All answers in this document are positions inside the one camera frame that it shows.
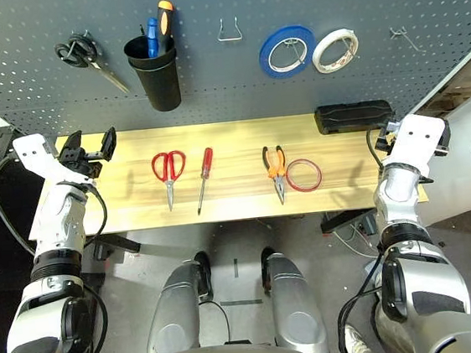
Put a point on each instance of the silver robot right leg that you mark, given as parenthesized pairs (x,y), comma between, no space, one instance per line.
(295,305)

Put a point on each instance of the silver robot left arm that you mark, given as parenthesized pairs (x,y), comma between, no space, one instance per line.
(61,220)

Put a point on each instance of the white tape roll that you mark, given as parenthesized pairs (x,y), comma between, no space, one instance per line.
(315,56)

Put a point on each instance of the red tape roll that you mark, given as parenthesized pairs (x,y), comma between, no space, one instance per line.
(288,177)

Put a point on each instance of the black power adapter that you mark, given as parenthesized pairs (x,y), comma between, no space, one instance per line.
(367,226)

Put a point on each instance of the silver robot left leg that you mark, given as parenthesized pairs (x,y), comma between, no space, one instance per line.
(173,309)

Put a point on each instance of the grey metal pegboard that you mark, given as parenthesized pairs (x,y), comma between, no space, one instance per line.
(227,101)

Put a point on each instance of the black plastic tool case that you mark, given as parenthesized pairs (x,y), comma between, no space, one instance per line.
(353,115)

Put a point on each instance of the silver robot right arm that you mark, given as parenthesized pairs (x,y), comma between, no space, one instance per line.
(401,192)

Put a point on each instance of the blue tape roll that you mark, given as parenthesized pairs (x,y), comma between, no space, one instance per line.
(264,57)

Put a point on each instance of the grey floor tape strip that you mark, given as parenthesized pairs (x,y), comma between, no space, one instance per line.
(242,302)

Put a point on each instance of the black floor tape strip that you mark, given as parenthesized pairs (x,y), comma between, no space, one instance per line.
(235,268)

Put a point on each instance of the white sneaker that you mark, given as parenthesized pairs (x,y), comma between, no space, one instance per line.
(358,345)

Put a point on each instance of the black plastic cup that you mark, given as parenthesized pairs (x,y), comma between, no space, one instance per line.
(163,87)

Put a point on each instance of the orange black pliers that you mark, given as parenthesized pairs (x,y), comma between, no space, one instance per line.
(276,171)

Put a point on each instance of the silver scissors peg hook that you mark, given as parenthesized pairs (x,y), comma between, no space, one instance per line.
(80,43)

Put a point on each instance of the orange black screwdriver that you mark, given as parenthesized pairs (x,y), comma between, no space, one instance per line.
(165,23)

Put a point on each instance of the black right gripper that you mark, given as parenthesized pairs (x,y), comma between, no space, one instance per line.
(444,137)

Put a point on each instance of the black table foot bar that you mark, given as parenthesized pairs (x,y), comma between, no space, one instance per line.
(341,222)
(120,243)

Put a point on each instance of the silver tape peg hook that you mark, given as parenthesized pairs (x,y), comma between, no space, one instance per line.
(408,40)
(297,52)

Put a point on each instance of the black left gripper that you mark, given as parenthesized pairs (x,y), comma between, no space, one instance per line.
(82,163)

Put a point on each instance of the silver robot leg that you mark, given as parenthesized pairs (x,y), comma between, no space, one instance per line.
(295,305)
(173,309)

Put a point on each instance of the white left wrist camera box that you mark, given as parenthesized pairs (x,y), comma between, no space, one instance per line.
(35,157)

